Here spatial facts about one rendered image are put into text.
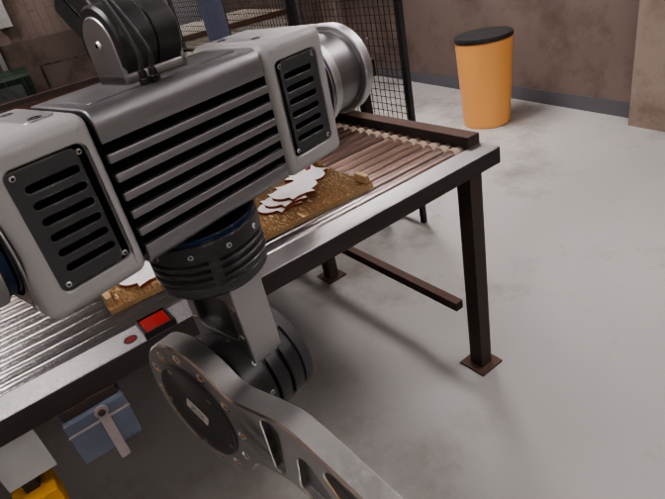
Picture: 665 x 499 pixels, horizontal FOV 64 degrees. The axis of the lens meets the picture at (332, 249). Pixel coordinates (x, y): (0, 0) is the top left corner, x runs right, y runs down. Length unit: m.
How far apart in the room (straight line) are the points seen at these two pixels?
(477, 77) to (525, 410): 3.03
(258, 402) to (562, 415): 1.67
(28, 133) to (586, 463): 1.87
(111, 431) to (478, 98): 3.90
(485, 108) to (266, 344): 4.11
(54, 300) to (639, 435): 1.92
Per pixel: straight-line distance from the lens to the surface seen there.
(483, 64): 4.54
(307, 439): 0.55
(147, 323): 1.31
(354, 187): 1.65
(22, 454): 1.36
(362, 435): 2.11
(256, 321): 0.65
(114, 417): 1.34
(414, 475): 1.98
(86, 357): 1.33
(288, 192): 1.64
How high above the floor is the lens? 1.61
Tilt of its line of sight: 30 degrees down
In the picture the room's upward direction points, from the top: 13 degrees counter-clockwise
